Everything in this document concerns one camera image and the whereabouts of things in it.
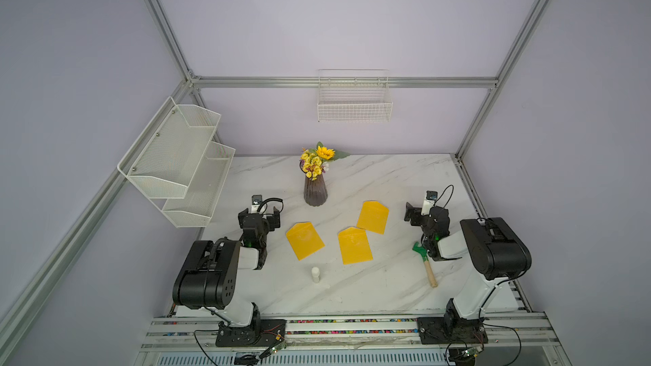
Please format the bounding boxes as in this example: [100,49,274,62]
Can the white glue stick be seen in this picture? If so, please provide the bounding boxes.
[311,267,320,283]

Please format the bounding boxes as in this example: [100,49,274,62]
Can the yellow envelope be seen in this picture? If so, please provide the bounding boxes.
[337,227,373,265]
[286,222,325,261]
[356,201,389,235]

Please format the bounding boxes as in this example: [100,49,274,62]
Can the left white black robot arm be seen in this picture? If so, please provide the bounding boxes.
[172,200,281,327]

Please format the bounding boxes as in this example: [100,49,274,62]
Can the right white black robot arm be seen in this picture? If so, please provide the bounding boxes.
[405,203,532,329]

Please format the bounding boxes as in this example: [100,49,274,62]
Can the green head wooden hammer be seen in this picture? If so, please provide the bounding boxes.
[412,242,438,288]

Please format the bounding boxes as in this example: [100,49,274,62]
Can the white mesh lower shelf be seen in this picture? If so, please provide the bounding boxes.
[162,142,236,228]

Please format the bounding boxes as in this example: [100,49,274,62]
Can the white mesh shelf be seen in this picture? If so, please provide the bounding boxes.
[162,142,236,228]
[117,98,221,199]

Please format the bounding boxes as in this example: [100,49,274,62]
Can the dark ribbed vase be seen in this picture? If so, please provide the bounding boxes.
[303,175,328,207]

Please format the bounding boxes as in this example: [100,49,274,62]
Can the yellow artificial flowers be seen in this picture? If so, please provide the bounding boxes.
[299,142,350,181]

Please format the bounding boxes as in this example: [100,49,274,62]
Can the white mesh upper shelf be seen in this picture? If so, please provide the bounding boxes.
[117,98,221,199]

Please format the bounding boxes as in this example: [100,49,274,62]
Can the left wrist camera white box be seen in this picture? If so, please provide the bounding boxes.
[250,194,263,213]

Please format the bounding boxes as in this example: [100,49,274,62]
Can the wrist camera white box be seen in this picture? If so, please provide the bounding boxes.
[250,194,263,213]
[420,191,438,216]

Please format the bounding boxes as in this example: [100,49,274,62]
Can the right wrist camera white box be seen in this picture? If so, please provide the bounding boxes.
[420,191,438,216]

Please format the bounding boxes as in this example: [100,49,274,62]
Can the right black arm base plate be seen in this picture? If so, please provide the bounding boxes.
[416,317,488,346]

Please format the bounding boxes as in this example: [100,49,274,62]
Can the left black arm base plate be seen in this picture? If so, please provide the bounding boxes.
[215,319,288,347]

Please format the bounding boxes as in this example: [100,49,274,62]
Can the white wire wall basket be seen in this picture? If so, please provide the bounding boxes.
[317,69,393,123]

